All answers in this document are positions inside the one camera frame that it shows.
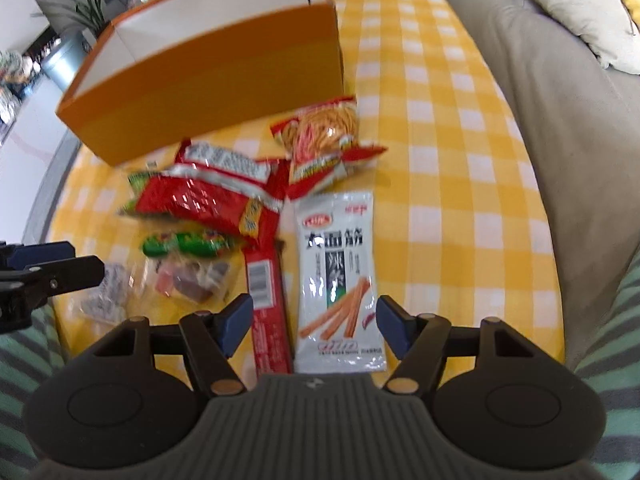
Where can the long red snack packet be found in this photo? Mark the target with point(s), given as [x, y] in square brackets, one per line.
[265, 310]

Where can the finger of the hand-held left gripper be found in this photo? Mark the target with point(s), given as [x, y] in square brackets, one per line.
[42, 252]
[70, 274]

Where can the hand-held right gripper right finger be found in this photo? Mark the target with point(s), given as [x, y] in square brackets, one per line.
[392, 327]

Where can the green sausage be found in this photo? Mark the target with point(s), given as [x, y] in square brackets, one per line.
[190, 242]

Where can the clear packet of dark sweets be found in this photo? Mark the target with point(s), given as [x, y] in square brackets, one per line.
[107, 300]

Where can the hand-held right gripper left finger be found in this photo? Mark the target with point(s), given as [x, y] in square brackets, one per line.
[235, 324]

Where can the orange cardboard box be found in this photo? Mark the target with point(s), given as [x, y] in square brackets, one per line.
[200, 90]

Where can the beige sofa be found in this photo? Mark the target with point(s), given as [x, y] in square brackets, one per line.
[550, 135]

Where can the yellow checked tablecloth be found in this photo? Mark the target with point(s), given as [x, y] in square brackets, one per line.
[450, 160]

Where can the cream cushion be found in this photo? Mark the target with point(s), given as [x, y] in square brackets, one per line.
[575, 0]

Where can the clear packet of candies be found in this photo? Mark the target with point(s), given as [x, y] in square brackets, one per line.
[185, 280]

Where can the white snack packet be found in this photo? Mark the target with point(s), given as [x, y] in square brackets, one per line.
[340, 260]

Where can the grey-blue bin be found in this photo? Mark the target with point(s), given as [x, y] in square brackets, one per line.
[65, 62]

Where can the orange noodle snack packet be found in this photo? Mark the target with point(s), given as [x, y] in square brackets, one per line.
[320, 135]

